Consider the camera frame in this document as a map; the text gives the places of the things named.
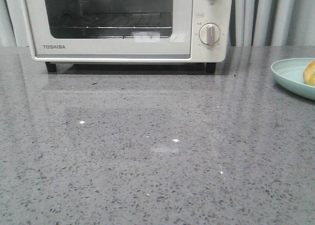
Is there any glass oven door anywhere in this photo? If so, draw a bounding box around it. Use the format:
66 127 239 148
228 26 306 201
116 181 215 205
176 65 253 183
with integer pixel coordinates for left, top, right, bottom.
24 0 193 58

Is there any golden bread roll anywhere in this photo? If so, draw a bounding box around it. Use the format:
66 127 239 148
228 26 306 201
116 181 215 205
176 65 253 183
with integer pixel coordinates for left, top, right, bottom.
303 61 315 86

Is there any white Toshiba toaster oven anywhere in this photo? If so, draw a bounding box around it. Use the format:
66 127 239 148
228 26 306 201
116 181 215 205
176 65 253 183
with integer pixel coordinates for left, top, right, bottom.
21 0 232 72

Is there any lower oven control knob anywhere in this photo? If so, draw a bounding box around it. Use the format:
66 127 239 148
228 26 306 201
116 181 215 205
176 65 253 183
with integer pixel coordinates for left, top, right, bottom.
199 23 221 45

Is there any grey curtain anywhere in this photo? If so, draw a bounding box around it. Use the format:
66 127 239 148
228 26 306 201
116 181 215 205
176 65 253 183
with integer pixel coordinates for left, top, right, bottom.
0 0 315 47

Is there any light green plate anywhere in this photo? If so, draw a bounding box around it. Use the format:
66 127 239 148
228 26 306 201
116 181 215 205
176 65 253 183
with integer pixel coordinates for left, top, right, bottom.
271 58 315 100

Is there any metal wire oven rack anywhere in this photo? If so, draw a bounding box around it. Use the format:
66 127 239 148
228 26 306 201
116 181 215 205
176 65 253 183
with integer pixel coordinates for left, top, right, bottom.
52 12 173 28

